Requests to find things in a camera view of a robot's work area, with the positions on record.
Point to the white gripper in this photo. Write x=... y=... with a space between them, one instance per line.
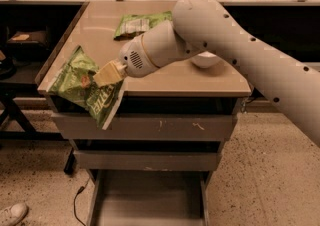
x=134 y=57

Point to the green jalapeno chip bag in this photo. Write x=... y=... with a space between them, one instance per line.
x=74 y=82

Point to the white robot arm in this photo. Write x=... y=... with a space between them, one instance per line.
x=204 y=25

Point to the green chip bag on counter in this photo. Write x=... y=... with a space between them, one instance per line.
x=132 y=25

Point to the top grey drawer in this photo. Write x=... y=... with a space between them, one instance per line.
x=142 y=127

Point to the grey drawer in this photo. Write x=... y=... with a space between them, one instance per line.
x=142 y=127
x=147 y=161

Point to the middle grey drawer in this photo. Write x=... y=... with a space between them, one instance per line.
x=147 y=161

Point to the grey drawer cabinet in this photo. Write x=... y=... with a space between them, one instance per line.
x=178 y=89

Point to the open bottom drawer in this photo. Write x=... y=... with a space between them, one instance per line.
x=149 y=198

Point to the white bowl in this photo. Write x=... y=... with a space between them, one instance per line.
x=205 y=60

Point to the white sneaker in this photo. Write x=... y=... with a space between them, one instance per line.
x=12 y=215

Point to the black table frame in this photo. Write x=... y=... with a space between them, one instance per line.
x=13 y=102

